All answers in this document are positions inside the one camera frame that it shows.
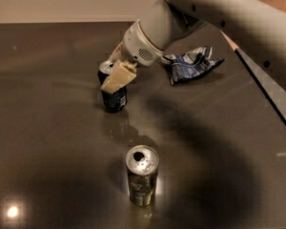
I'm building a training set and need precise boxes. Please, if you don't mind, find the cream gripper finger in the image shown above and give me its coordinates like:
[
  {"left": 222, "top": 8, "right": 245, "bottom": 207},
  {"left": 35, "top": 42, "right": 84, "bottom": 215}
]
[
  {"left": 109, "top": 42, "right": 125, "bottom": 63},
  {"left": 100, "top": 60, "right": 136, "bottom": 94}
]

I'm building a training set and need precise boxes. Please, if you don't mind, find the dark blue pepsi can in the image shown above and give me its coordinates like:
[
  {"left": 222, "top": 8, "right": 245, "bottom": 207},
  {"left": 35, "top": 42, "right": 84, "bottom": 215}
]
[{"left": 97, "top": 61, "right": 127, "bottom": 113}]

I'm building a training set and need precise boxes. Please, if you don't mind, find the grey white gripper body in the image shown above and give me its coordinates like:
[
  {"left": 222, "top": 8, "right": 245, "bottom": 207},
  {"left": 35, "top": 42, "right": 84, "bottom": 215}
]
[{"left": 121, "top": 0, "right": 203, "bottom": 66}]

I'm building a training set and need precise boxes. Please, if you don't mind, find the crumpled blue chip bag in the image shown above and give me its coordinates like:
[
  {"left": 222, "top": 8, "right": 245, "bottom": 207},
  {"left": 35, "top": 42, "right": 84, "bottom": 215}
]
[{"left": 160, "top": 46, "right": 225, "bottom": 85}]

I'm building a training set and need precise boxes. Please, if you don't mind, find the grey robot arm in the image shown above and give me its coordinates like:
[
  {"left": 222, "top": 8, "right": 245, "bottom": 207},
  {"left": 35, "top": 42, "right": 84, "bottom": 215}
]
[{"left": 101, "top": 0, "right": 286, "bottom": 94}]

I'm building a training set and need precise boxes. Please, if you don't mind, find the silver redbull can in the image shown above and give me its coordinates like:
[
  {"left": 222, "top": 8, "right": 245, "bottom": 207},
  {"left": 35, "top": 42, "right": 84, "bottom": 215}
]
[{"left": 125, "top": 145, "right": 159, "bottom": 207}]

